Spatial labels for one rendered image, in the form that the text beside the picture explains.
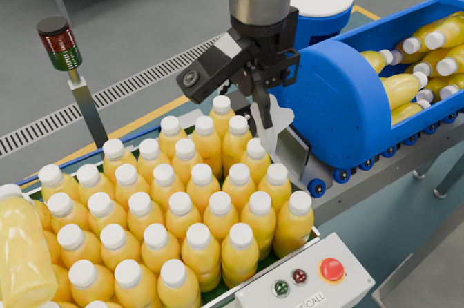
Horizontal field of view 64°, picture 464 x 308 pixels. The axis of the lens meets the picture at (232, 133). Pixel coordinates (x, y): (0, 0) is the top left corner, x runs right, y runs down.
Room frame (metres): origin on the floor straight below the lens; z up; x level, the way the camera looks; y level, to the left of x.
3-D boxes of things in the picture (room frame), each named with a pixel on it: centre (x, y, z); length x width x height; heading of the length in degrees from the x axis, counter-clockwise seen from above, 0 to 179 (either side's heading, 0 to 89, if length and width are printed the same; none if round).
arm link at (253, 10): (0.42, -0.03, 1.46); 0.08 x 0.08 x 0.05
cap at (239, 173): (0.40, -0.01, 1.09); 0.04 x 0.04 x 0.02
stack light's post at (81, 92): (0.66, 0.37, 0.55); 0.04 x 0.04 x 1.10; 30
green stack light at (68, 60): (0.66, 0.37, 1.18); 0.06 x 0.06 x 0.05
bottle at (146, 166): (0.47, 0.17, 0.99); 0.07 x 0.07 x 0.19
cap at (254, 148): (0.47, -0.05, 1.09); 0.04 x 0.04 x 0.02
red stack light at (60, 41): (0.66, 0.37, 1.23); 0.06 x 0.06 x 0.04
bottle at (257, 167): (0.47, -0.05, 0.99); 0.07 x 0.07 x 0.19
